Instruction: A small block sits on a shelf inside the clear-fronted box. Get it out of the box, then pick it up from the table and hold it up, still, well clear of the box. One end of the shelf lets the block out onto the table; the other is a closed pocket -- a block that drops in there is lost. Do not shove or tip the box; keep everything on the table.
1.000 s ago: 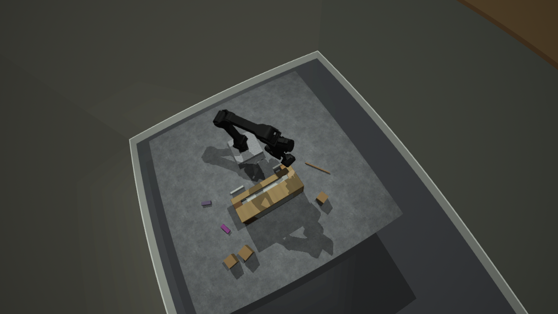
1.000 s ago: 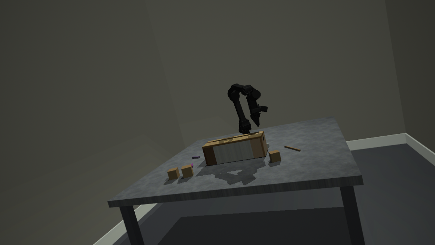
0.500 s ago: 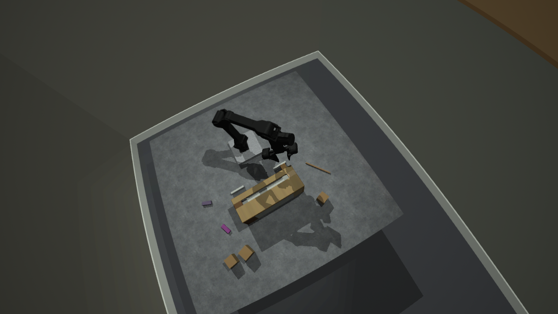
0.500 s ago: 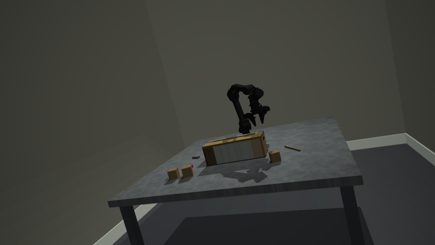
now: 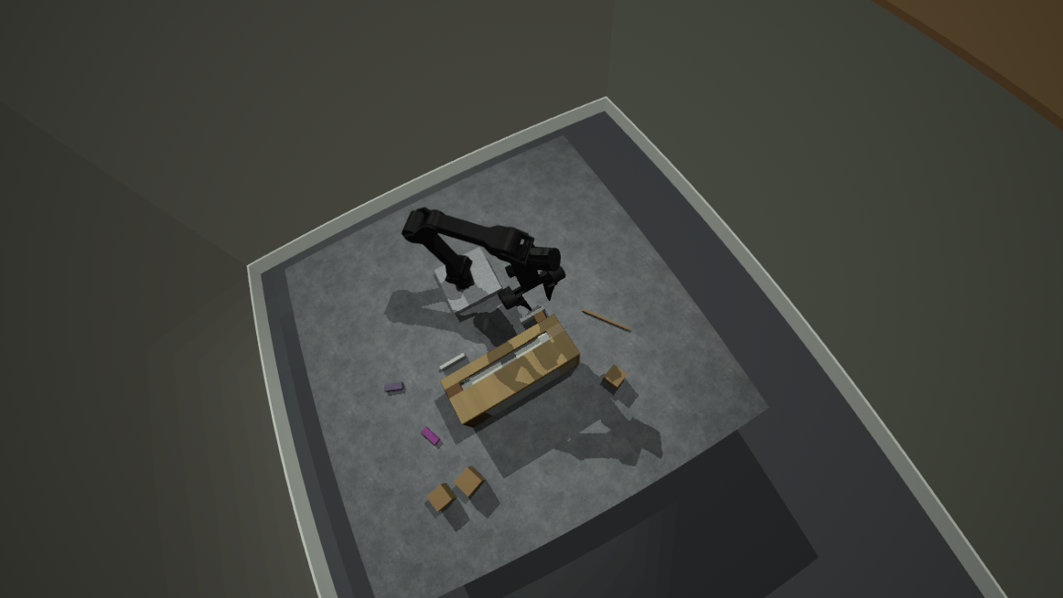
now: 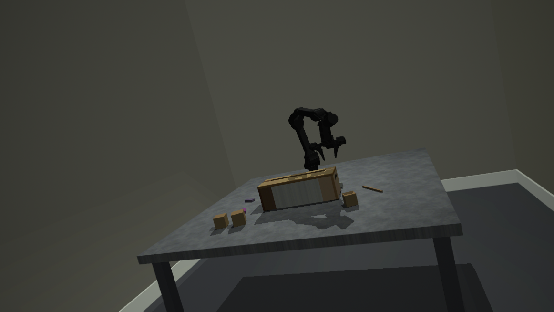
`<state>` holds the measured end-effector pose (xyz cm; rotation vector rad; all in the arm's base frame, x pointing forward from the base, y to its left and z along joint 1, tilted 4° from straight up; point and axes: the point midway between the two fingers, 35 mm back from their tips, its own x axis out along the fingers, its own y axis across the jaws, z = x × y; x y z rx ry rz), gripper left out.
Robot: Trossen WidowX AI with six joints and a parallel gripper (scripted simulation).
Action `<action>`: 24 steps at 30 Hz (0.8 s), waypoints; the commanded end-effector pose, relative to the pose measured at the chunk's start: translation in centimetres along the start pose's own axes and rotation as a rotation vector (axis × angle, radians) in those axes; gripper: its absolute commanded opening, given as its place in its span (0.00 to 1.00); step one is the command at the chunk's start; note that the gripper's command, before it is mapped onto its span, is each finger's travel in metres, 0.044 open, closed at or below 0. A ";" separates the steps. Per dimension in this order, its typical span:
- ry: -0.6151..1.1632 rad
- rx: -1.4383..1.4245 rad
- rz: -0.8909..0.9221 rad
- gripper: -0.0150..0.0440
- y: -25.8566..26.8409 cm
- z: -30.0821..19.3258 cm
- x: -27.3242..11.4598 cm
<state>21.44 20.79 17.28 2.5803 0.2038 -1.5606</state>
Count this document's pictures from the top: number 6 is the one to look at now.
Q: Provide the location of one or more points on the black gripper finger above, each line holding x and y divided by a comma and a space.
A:
320, 151
336, 146

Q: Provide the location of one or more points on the small brown cardboard box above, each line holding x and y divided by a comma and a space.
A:
350, 198

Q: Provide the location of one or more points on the brown rectangular box with clear front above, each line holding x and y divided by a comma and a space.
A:
299, 189

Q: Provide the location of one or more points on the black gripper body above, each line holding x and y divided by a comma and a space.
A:
326, 139

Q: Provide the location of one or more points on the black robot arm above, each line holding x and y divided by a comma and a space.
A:
326, 120

